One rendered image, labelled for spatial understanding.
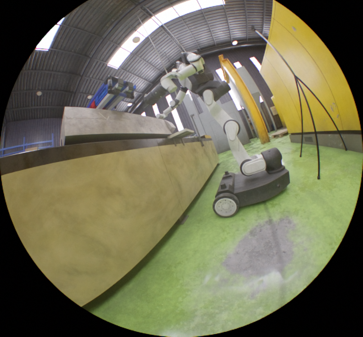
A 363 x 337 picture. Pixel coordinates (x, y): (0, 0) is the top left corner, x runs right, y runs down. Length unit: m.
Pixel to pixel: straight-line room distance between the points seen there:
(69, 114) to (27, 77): 10.55
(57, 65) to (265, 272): 10.79
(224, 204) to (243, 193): 0.16
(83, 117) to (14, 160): 0.43
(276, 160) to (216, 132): 5.74
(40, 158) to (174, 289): 0.79
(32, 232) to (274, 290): 0.87
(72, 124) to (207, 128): 6.52
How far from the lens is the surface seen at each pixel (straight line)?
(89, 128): 0.66
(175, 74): 0.81
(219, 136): 6.56
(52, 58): 10.15
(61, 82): 10.89
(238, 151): 0.97
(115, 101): 1.01
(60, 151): 0.58
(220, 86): 1.05
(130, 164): 0.70
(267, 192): 0.92
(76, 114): 0.71
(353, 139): 1.69
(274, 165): 1.02
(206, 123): 6.79
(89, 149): 0.61
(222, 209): 0.90
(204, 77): 1.12
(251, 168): 0.95
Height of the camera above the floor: 0.55
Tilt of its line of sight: 1 degrees up
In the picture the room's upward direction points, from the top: 20 degrees counter-clockwise
